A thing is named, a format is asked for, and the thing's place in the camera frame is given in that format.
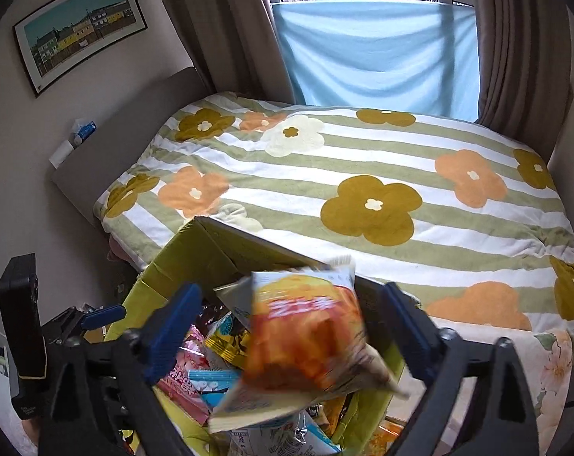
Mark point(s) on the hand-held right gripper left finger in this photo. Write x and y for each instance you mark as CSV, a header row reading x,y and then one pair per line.
x,y
173,330

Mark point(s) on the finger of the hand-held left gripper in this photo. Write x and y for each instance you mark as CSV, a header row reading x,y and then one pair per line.
x,y
104,316

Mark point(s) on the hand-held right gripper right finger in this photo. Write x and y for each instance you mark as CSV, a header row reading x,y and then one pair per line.
x,y
406,330

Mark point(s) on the green cardboard box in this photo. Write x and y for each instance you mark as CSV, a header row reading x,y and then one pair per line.
x,y
173,266

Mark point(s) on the cream and orange snack packet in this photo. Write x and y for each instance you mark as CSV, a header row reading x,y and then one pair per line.
x,y
306,337

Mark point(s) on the silver printed snack packet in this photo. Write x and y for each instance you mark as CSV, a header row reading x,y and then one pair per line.
x,y
263,441

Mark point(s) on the pink strawberry snack packet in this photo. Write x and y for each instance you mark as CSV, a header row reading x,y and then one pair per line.
x,y
182,380

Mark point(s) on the gold snack packet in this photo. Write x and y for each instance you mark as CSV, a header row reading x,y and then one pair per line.
x,y
225,346

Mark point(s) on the blue and white snack packet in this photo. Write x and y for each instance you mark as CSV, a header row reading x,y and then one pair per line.
x,y
211,380

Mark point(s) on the cream floral bed sheet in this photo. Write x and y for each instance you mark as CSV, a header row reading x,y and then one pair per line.
x,y
553,365

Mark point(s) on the striped flower blanket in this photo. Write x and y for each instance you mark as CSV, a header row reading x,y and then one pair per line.
x,y
363,161

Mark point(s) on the blue and white bottle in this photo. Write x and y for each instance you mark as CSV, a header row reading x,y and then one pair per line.
x,y
83,130

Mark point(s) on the grey headboard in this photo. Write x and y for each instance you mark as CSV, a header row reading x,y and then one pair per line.
x,y
125,128

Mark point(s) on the light blue cloth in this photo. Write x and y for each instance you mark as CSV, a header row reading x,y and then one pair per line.
x,y
372,57

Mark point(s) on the framed house picture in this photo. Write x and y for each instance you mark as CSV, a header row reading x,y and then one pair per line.
x,y
78,28

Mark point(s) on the brown curtain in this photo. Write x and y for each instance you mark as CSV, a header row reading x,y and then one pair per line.
x,y
520,57
220,23

